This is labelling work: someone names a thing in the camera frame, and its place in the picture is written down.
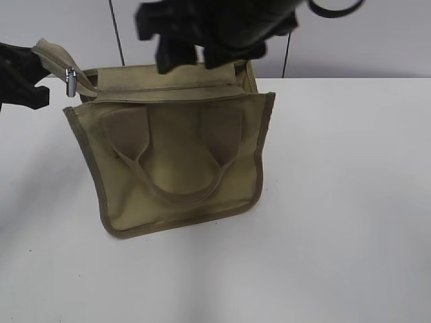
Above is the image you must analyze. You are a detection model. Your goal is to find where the yellow canvas tote bag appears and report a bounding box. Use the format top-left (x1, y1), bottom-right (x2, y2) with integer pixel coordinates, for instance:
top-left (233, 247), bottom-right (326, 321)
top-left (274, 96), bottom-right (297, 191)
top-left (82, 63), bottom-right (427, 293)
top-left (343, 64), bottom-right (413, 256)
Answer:
top-left (32, 39), bottom-right (275, 238)

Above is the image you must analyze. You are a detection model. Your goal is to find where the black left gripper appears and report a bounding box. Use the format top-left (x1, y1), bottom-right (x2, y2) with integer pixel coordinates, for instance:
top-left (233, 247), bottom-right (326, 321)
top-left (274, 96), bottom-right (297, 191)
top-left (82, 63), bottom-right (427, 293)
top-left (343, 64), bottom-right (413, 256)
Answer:
top-left (1, 43), bottom-right (50, 110)

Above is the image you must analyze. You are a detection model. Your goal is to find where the silver metal zipper pull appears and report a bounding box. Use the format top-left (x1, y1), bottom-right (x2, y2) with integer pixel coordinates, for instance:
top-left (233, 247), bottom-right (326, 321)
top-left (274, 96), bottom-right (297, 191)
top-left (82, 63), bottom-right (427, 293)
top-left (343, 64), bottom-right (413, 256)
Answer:
top-left (65, 67), bottom-right (77, 98)

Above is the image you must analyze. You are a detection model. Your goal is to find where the black looped cable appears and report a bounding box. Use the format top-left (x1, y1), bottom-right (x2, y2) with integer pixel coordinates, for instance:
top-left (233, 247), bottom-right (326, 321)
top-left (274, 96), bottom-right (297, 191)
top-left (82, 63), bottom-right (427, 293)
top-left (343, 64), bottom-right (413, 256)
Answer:
top-left (306, 0), bottom-right (367, 19)

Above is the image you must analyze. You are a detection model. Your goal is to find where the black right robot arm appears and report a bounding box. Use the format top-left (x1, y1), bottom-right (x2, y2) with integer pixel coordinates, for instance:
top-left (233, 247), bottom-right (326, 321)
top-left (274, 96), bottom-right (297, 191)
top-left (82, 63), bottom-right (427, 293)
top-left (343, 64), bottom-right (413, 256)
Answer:
top-left (135, 1), bottom-right (301, 75)

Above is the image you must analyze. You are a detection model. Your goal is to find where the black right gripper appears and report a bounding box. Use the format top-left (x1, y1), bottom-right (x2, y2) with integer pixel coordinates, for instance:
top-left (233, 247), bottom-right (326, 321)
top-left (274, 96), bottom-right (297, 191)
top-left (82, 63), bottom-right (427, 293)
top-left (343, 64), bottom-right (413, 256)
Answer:
top-left (135, 1), bottom-right (298, 75)

